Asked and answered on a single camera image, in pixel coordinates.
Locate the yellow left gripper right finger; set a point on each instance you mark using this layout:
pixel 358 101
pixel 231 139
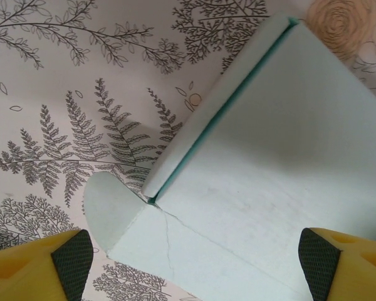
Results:
pixel 354 272

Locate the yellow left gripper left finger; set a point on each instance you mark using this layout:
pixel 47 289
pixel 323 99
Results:
pixel 28 272

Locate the light blue cardboard box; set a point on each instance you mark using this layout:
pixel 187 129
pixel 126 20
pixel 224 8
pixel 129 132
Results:
pixel 269 141

